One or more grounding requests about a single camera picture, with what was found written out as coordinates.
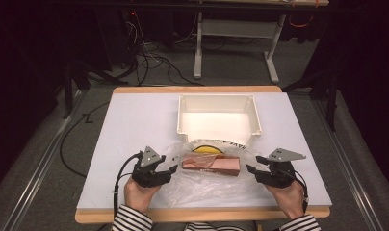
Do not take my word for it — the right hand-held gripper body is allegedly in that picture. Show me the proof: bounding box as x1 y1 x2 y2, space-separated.
262 146 307 190

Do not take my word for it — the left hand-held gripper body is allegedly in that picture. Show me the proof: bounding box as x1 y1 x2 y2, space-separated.
131 145 168 189

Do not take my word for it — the red rectangular box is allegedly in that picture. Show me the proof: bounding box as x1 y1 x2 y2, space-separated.
181 152 242 177

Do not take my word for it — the clear plastic bag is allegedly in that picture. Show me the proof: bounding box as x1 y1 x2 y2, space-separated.
158 138 272 209

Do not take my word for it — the white plastic bin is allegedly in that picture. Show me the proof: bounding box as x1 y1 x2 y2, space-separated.
176 93 263 148

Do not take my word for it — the person's left hand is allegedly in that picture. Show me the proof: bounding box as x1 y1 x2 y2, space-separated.
123 176 162 214

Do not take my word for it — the person's right hand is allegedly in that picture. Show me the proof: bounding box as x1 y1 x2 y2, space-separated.
265 180 306 221

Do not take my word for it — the white table mat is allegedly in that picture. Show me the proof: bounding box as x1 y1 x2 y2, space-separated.
76 91 333 210

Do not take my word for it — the person's striped shirt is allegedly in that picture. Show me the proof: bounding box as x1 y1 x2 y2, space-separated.
182 222 248 231

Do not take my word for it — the black metal stand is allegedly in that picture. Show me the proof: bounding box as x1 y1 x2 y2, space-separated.
280 62 342 133
61 56 130 120

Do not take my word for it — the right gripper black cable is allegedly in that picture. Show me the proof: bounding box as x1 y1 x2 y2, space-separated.
292 168 310 215

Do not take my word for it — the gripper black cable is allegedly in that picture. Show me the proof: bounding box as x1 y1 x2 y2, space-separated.
113 150 144 219
292 168 310 215

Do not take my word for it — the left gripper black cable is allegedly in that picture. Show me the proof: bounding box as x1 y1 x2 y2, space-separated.
113 150 144 219

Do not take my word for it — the metal floor rail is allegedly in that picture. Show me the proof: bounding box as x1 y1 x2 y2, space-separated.
2 90 89 231
311 95 389 231

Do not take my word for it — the black floor cable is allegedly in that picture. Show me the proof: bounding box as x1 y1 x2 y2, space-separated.
59 101 111 179

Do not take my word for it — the tangle of floor cables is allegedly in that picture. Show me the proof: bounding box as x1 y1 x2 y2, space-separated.
120 9 205 87

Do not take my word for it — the white desk frame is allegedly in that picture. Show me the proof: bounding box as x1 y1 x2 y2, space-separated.
193 0 330 85

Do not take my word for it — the orange cable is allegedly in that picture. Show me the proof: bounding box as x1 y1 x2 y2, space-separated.
288 0 322 29

